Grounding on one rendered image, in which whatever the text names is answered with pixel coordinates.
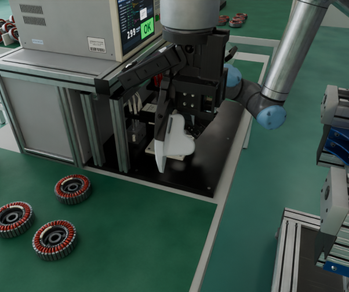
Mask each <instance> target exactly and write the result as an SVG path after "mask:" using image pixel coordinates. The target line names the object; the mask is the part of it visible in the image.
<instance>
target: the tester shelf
mask: <svg viewBox="0 0 349 292"><path fill-rule="evenodd" d="M170 44H171V42H168V41H166V40H164V39H163V37H162V34H160V35H159V36H157V37H156V38H155V39H153V40H152V41H151V42H149V43H148V44H146V45H145V46H144V47H142V48H141V49H140V50H138V51H137V52H136V53H134V54H133V55H131V56H130V57H129V58H127V59H126V60H125V61H123V62H118V61H113V60H105V59H97V58H92V57H84V56H76V55H71V54H63V53H55V52H47V51H43V50H34V49H26V48H23V47H22V46H20V47H18V48H15V49H13V50H10V51H8V52H6V53H3V54H1V55H0V76H4V77H8V78H14V79H20V80H24V81H30V82H37V83H43V84H47V85H53V86H60V87H66V88H70V89H77V90H83V91H87V92H93V93H98V94H105V95H109V96H110V95H111V94H112V93H113V92H114V91H116V90H117V88H119V87H120V86H121V83H120V81H119V80H118V78H117V76H118V75H119V74H120V73H121V72H122V71H121V70H122V69H123V68H125V67H126V66H127V65H128V64H129V63H132V62H134V61H137V62H138V61H140V60H142V59H144V58H146V57H148V56H149V55H151V54H153V53H155V52H157V51H159V50H160V49H162V48H164V47H166V46H168V45H170Z"/></svg>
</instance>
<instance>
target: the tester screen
mask: <svg viewBox="0 0 349 292"><path fill-rule="evenodd" d="M150 5H152V0H118V9H119V20H120V26H121V37H122V48H123V45H124V44H126V43H127V42H129V41H131V40H132V39H133V38H135V37H137V36H138V35H140V40H138V41H137V42H135V43H134V44H132V45H131V46H129V47H128V48H126V49H125V50H123V54H124V53H125V52H127V51H128V50H129V49H131V48H132V47H134V46H136V45H137V44H138V43H140V42H141V41H143V40H144V39H146V38H147V37H148V36H150V35H151V34H153V33H154V32H152V33H151V34H149V35H147V36H146V37H145V38H143V39H141V24H142V23H144V22H145V21H147V20H149V19H150V18H152V17H153V14H151V15H149V16H148V17H146V18H144V19H142V20H140V11H141V10H143V9H144V8H146V7H148V6H150ZM152 11H153V5H152ZM133 28H136V35H135V36H133V37H131V38H130V39H128V38H127V32H128V31H130V30H131V29H133Z"/></svg>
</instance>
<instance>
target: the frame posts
mask: <svg viewBox="0 0 349 292"><path fill-rule="evenodd" d="M80 95H81V101H82V106H83V112H84V116H85V120H86V126H87V130H88V135H89V140H90V146H91V149H92V155H93V160H94V165H99V166H101V167H102V165H103V164H104V163H105V162H106V159H105V155H104V149H103V143H102V139H101V132H100V126H99V119H98V116H97V109H96V103H95V100H94V99H93V95H92V92H87V91H81V92H80ZM109 101H110V108H111V116H112V124H113V129H114V137H115V145H116V149H117V157H118V165H119V171H121V172H122V171H124V173H127V172H128V169H129V170H130V158H129V148H128V138H127V132H126V122H125V113H124V107H123V95H119V94H113V95H112V96H111V97H109Z"/></svg>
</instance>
